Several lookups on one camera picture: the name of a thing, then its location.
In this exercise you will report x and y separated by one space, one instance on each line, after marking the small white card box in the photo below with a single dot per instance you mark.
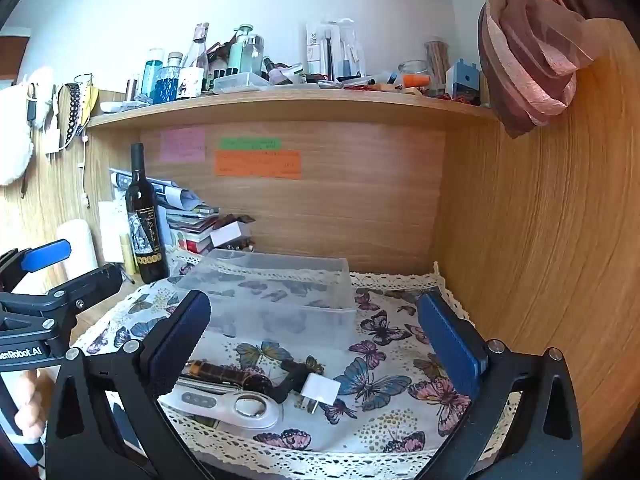
230 232

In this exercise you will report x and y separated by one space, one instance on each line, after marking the blue plastic box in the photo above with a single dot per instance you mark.
465 80

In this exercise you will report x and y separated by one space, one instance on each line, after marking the stack of books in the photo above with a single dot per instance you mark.
192 230

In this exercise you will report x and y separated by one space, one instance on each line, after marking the black white patterned headband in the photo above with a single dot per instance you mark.
72 110

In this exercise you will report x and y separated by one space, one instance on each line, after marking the clear plastic ball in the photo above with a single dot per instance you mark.
320 387

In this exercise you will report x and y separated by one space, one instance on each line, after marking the clear brush package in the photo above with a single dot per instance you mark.
345 50

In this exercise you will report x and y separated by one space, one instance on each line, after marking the amber and black lighter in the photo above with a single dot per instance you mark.
220 372

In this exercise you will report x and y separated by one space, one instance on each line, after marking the yellow lip balm tube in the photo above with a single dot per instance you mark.
127 252

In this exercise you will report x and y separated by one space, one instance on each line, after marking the dark wine bottle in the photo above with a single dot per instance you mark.
145 220

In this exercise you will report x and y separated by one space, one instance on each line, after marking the clear plastic tray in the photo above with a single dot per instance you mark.
240 82

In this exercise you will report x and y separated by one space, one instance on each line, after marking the white flat package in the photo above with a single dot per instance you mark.
315 47

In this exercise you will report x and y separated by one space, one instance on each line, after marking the rolled magazine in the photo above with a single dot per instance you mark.
170 191

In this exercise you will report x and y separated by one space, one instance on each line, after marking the white handwritten paper note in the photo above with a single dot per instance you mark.
110 225

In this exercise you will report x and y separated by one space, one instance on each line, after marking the white handheld massager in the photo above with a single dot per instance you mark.
235 405

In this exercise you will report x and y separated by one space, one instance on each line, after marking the clear plastic storage box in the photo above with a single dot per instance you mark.
280 290

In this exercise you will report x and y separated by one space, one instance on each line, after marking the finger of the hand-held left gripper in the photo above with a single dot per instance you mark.
47 255
90 280

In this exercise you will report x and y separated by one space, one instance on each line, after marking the small white printed box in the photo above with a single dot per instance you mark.
190 82

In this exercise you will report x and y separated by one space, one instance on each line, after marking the wooden shelf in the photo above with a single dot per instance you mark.
300 102

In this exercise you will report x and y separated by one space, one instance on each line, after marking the person's left hand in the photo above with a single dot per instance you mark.
30 400

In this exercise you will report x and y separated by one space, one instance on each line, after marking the tall clear glass bottle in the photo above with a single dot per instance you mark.
196 52

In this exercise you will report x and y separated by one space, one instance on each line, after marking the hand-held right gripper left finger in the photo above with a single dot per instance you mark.
180 340

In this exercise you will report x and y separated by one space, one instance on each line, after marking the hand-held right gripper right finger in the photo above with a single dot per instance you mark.
450 345

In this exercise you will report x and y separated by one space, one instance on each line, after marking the orange sticky note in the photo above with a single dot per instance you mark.
257 164

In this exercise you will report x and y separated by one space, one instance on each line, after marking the butterfly print lace tablecloth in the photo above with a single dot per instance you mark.
380 375

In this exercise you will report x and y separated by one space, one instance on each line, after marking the white cylinder roll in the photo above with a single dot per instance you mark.
77 245

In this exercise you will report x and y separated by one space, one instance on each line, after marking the pink sticky note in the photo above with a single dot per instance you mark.
182 145

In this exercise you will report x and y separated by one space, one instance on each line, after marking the green pump bottle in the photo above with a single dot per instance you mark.
240 50

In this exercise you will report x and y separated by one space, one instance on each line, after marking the tall jar of sticks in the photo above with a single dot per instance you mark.
437 60

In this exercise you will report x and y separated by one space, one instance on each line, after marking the green sticky note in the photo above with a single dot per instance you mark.
250 143

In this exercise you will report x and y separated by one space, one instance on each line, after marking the white fluffy cloth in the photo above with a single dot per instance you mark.
15 125

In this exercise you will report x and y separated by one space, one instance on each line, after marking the teal liquid bottle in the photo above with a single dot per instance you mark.
150 72

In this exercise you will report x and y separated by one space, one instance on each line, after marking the blue patterned glass bottle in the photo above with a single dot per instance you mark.
167 82

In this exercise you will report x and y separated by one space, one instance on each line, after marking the pink brown curtain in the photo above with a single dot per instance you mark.
525 60

